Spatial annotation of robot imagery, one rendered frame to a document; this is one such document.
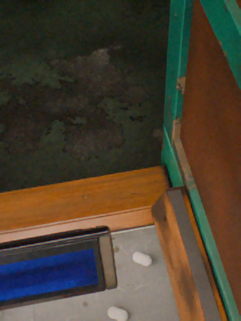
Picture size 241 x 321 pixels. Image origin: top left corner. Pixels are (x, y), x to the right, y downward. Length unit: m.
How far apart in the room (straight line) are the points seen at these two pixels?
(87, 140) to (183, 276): 1.31
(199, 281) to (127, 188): 0.28
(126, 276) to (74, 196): 0.18
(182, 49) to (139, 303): 0.43
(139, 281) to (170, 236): 0.11
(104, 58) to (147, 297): 1.60
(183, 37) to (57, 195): 0.41
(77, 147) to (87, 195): 1.07
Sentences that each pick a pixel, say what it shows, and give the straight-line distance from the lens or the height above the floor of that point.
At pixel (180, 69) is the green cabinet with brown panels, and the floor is 1.04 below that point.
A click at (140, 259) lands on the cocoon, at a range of 1.01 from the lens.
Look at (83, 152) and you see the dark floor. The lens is 2.12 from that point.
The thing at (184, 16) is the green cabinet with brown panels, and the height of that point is 1.14.
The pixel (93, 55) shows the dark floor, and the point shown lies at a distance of 2.48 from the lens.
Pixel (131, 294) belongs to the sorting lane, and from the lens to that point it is 1.00.
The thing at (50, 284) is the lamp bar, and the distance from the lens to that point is 0.66.
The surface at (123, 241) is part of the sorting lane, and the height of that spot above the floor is 0.74.
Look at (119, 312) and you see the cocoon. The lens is 0.97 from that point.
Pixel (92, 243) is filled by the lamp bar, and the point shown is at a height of 1.11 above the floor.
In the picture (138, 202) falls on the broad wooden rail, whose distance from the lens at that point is 1.07.
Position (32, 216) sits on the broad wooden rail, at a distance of 1.07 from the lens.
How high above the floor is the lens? 1.66
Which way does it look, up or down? 53 degrees down
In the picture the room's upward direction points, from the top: 1 degrees counter-clockwise
